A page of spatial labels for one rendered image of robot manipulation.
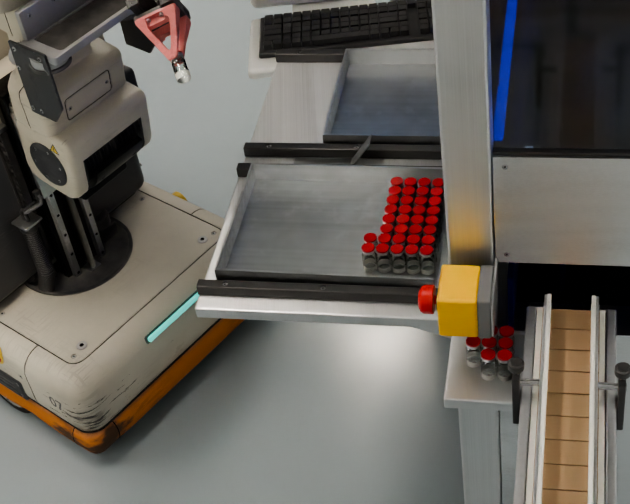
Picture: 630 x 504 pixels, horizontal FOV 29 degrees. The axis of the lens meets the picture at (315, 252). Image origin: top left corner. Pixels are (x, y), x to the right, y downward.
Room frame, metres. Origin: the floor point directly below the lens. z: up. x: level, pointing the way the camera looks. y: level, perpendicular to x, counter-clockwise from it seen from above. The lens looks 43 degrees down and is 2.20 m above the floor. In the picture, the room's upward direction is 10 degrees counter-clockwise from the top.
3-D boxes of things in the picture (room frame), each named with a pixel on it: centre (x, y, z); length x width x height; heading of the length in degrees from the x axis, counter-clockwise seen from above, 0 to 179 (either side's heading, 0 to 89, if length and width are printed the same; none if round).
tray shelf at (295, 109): (1.60, -0.13, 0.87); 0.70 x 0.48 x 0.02; 163
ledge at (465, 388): (1.12, -0.23, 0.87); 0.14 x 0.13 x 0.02; 73
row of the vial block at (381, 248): (1.43, -0.13, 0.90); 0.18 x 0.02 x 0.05; 163
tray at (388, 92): (1.75, -0.25, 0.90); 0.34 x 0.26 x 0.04; 73
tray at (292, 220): (1.45, -0.04, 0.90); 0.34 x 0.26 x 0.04; 73
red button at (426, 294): (1.16, -0.15, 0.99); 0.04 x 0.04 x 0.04; 73
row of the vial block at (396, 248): (1.42, -0.15, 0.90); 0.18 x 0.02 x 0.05; 163
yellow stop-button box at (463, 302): (1.15, -0.19, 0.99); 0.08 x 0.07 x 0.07; 73
